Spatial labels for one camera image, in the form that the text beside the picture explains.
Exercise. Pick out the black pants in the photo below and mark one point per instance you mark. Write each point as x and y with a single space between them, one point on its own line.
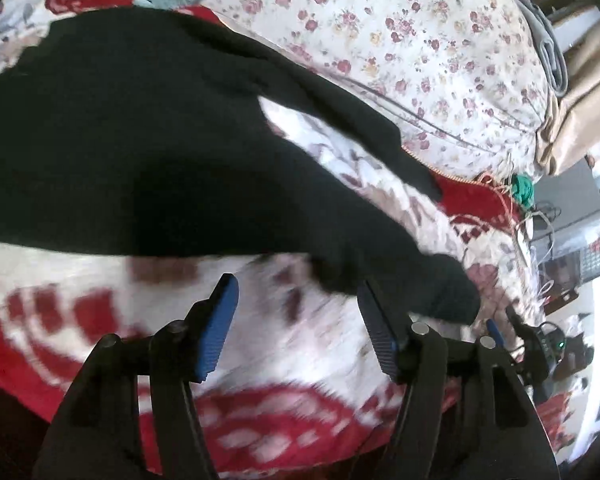
155 160

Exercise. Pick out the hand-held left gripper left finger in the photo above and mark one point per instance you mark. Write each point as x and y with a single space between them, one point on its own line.
219 332

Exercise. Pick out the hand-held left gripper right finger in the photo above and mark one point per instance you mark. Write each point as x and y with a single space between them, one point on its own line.
380 332

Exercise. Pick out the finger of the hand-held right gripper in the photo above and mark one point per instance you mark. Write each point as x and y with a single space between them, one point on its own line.
493 331
515 317

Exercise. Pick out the beige curtain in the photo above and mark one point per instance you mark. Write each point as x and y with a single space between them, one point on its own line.
580 110

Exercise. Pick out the red and white plush blanket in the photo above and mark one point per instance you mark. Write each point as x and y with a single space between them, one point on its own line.
290 355

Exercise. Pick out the floral quilt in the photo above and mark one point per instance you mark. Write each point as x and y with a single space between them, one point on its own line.
405 50

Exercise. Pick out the grey cloth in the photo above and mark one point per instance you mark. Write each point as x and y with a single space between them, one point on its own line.
547 50

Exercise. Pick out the green yarn ball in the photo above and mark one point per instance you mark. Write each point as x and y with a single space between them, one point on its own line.
523 189

